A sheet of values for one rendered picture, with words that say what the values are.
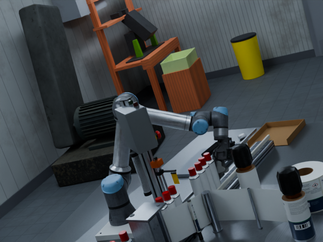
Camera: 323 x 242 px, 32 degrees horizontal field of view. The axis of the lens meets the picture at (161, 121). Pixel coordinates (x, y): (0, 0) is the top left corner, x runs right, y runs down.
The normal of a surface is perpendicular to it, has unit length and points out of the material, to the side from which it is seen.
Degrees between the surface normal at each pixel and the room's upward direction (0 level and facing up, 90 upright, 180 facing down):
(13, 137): 90
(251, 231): 0
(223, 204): 90
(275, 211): 90
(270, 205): 90
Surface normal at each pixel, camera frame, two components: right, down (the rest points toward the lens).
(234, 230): -0.30, -0.92
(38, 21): 0.05, 0.06
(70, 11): -0.36, 0.37
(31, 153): 0.88, -0.17
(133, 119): 0.35, 0.15
